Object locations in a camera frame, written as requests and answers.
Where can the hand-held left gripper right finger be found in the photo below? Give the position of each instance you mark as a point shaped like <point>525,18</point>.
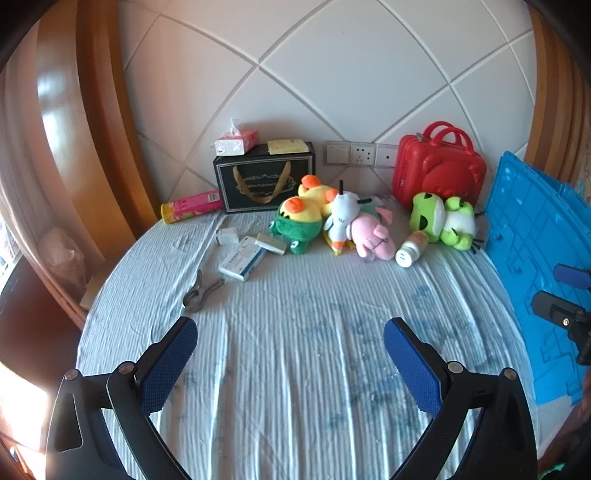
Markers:
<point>413,364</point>

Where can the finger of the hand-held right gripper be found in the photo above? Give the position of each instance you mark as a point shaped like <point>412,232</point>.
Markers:
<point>575,277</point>
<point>561,316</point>

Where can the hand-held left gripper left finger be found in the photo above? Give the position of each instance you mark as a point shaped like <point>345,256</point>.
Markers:
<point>168,364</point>

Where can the blue plastic crate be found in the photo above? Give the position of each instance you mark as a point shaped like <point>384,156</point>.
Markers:
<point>521,240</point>

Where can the grey metal clamp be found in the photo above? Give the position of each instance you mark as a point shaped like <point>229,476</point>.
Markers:
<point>198,295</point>

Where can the white capped bottle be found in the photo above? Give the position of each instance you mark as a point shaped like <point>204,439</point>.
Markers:
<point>411,249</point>

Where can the white and blue box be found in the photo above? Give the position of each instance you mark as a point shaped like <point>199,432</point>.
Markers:
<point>241,262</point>

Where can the green frog plush white belly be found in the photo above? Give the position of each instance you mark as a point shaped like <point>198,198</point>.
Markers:
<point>458,222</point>

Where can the pink pig plush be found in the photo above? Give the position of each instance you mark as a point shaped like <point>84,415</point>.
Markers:
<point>369,233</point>

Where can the white dog plush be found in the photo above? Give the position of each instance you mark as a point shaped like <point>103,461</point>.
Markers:
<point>344,212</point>

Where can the yellow chick plush green hood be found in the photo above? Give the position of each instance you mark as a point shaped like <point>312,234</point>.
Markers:
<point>298,214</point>

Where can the yellow duck plush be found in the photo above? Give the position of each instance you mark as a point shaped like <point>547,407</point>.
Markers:
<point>318,194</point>

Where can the light blue bed sheet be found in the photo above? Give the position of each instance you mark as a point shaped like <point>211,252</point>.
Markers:
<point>295,332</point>

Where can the small white box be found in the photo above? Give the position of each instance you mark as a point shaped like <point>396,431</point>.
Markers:
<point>227,236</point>

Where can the dark wooden nightstand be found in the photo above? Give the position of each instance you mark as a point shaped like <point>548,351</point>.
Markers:
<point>32,314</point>

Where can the clear plastic bag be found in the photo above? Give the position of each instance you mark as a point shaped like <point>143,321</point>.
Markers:
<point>60,258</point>

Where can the flat white box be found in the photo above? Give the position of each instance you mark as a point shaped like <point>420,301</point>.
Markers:
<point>271,243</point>

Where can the pink cylindrical can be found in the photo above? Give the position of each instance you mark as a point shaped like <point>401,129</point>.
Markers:
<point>191,206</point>

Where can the red bear suitcase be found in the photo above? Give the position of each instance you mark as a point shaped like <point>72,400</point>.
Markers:
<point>429,157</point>

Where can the black gift bag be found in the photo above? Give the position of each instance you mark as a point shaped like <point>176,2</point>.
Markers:
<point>258,184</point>

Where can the pink tissue pack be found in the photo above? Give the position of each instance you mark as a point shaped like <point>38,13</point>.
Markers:
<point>235,141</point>

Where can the yellow card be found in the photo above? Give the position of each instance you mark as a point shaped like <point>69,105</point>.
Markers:
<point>286,146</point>

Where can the wooden headboard frame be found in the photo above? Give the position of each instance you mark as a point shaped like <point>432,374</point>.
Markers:
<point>549,92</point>
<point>101,92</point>

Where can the white wall socket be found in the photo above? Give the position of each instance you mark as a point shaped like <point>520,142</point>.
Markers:
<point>364,154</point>
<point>387,155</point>

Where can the wall light switch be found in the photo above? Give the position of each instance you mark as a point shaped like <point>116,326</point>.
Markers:
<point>338,153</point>

